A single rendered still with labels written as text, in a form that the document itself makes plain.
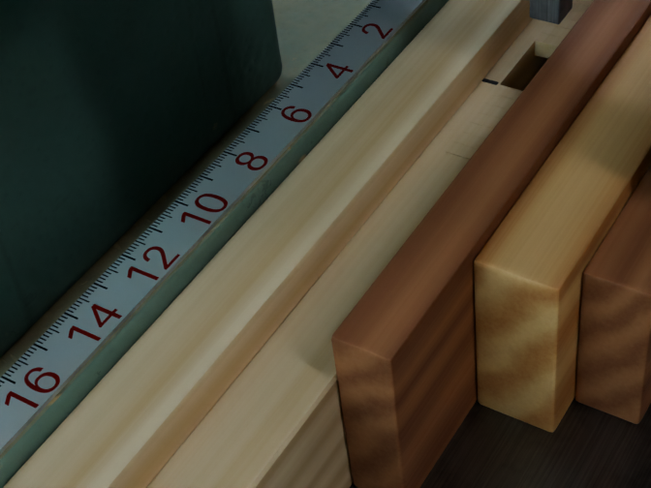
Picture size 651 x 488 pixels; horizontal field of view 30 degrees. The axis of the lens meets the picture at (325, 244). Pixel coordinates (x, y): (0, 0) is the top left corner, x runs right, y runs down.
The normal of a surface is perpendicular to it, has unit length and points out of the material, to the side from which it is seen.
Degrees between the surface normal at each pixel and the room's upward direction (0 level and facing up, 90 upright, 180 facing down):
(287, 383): 0
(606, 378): 90
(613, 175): 0
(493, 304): 90
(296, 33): 0
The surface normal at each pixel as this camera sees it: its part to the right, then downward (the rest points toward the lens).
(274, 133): -0.11, -0.72
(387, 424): -0.53, 0.62
